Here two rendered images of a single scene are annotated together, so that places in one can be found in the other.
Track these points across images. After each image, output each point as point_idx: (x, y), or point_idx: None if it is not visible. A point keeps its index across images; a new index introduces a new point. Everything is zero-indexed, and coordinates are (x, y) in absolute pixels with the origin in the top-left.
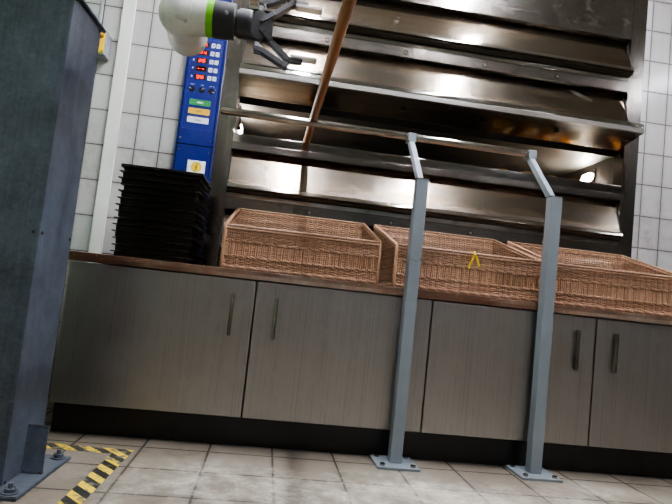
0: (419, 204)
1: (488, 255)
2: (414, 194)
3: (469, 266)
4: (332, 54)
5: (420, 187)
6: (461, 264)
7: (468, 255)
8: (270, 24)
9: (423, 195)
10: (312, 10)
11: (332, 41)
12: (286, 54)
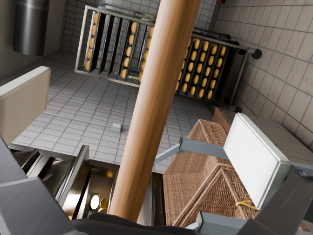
0: (233, 223)
1: (234, 195)
2: (220, 230)
3: (254, 207)
4: (159, 142)
5: (213, 219)
6: (253, 215)
7: (243, 208)
8: (122, 232)
9: (221, 218)
10: (36, 91)
11: (173, 72)
12: (291, 177)
